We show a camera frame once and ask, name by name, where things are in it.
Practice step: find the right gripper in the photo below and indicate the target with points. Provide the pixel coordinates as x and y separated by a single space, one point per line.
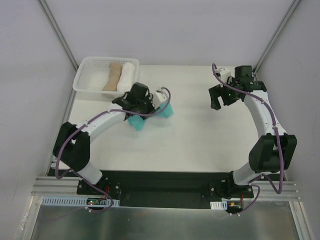
223 91

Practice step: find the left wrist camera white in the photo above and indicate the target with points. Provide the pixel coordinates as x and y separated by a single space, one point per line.
159 98

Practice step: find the left aluminium frame post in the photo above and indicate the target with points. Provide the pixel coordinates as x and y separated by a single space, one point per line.
58 32

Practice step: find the white rolled t-shirt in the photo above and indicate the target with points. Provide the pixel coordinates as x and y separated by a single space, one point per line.
126 78

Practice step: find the left white cable duct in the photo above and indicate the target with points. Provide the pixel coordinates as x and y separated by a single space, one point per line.
66 201

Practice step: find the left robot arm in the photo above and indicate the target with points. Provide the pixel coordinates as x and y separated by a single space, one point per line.
73 143

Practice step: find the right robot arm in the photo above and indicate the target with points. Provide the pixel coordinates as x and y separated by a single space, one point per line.
274 149

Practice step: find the beige rolled t-shirt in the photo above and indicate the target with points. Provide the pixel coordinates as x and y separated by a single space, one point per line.
115 71

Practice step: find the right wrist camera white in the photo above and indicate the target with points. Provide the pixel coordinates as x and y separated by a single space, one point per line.
224 73

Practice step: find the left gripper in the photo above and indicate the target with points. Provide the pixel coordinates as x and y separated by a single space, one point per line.
146 109

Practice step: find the teal t-shirt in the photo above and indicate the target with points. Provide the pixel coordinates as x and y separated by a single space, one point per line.
138 122

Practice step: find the white plastic basket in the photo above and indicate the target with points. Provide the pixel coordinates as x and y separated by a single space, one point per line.
93 74

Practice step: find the white cable duct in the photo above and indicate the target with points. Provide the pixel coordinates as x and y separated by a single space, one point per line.
219 205
66 201

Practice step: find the aluminium rail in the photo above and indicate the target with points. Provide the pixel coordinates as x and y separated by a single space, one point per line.
49 185

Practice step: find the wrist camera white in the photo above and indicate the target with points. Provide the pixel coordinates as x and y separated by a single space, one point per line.
224 73
159 98

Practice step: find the right white cable duct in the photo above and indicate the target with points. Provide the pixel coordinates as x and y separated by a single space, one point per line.
219 205

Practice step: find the aluminium frame post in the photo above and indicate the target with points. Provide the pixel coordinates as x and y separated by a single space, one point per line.
293 7
58 32

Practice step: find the right aluminium frame post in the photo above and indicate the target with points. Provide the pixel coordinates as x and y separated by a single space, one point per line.
293 7

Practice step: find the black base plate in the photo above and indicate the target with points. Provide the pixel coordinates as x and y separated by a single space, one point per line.
154 189

